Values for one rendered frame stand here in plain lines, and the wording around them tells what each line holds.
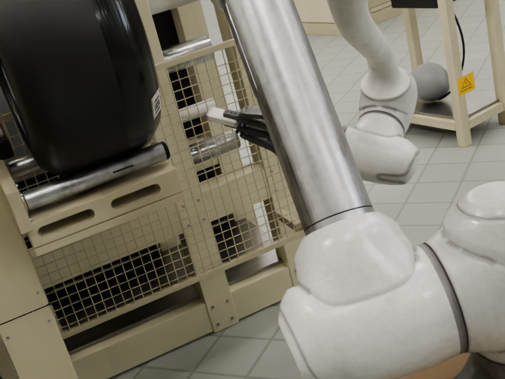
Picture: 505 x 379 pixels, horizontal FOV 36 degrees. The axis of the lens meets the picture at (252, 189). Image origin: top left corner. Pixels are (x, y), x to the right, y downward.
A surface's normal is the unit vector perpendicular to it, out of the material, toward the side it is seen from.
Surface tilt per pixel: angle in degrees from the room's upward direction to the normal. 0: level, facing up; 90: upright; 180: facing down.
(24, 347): 90
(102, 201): 90
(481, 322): 92
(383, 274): 49
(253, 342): 0
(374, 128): 26
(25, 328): 90
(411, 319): 65
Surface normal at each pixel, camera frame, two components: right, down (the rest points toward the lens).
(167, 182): 0.40, 0.26
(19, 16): 0.00, -0.07
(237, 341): -0.23, -0.90
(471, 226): -0.63, -0.26
